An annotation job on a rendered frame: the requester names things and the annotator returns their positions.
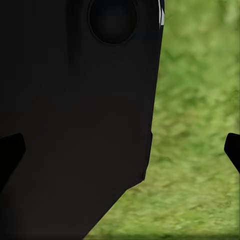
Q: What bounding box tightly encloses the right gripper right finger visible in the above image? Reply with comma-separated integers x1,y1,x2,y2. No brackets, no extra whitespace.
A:
224,133,240,173

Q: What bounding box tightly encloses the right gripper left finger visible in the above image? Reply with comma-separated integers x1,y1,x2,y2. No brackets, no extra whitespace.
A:
0,133,26,193

